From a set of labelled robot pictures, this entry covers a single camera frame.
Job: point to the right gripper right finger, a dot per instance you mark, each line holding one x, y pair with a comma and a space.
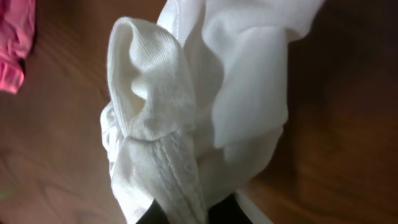
227, 211

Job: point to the pink printed t-shirt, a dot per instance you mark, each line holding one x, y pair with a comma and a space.
17, 36

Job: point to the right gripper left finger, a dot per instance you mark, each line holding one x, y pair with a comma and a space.
154, 215

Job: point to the white t-shirt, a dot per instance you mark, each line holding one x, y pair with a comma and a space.
198, 102

